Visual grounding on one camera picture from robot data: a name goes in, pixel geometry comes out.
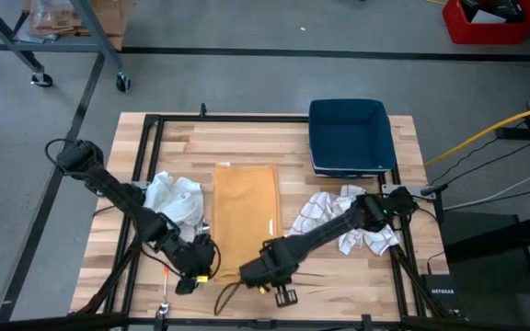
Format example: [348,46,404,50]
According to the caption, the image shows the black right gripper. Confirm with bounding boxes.
[239,238,299,308]

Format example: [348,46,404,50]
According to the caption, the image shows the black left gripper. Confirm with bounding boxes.
[163,233,218,296]

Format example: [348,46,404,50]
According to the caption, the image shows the plain white towel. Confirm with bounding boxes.
[143,170,206,244]

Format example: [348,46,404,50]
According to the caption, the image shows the orange towel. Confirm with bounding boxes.
[212,162,283,282]

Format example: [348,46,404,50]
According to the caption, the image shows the white towel with red checks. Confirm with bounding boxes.
[287,184,402,257]

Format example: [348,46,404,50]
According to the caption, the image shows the black Netgear box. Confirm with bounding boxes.
[422,273,469,322]

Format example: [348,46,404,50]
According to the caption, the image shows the navy blue fabric bin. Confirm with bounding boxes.
[307,97,398,179]

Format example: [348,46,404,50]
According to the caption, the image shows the black stand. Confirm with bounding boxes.
[439,209,530,331]

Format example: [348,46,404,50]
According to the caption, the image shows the brown cardboard box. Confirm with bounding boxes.
[75,0,138,51]

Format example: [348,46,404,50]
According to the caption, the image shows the plastic-wrapped brown packets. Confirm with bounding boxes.
[24,0,85,39]

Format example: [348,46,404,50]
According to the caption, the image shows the red plastic crate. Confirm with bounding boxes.
[442,0,530,46]

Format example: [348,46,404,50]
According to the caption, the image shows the black metal table frame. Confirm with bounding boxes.
[69,103,436,331]

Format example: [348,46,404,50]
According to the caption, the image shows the white cable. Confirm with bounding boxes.
[443,168,530,211]

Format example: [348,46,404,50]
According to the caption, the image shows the yellow cable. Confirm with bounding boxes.
[423,100,530,167]

